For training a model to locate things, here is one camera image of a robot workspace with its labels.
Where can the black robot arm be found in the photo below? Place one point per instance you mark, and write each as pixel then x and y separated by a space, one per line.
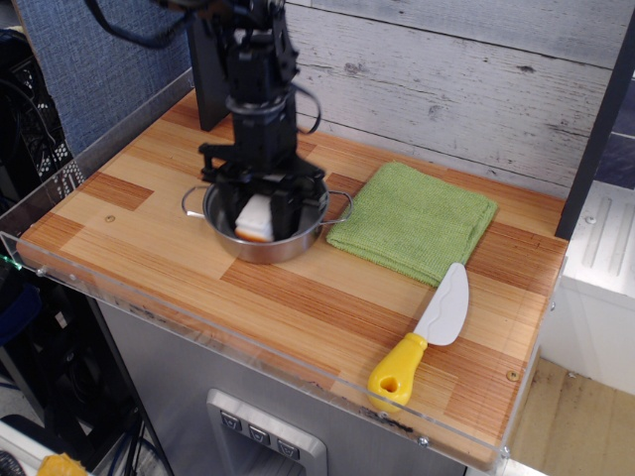
pixel 259 64

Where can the white orange mushroom stem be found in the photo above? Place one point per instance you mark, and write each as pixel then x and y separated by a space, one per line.
pixel 254 222

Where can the black plastic crate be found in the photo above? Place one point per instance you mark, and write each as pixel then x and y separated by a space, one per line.
pixel 33 145

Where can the dark grey right post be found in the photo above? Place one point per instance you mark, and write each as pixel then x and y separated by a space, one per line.
pixel 614 95

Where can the yellow handled white toy knife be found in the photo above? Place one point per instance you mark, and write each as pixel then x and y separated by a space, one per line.
pixel 392 380

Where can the dark grey post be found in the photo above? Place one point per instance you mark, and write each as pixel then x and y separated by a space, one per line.
pixel 208 61
pixel 614 95

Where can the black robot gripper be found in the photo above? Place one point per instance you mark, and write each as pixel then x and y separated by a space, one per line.
pixel 263 159

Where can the white ribbed appliance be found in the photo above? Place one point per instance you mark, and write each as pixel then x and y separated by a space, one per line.
pixel 589 326

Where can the green folded cloth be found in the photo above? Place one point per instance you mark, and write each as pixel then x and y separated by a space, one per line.
pixel 413 224

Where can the small stainless steel pot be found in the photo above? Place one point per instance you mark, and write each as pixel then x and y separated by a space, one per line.
pixel 203 202

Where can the silver button control panel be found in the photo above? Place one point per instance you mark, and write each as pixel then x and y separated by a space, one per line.
pixel 253 442

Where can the dark grey left post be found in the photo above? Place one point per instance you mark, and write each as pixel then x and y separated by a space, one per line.
pixel 208 61

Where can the stainless steel cabinet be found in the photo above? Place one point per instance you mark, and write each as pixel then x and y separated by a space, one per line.
pixel 172 376

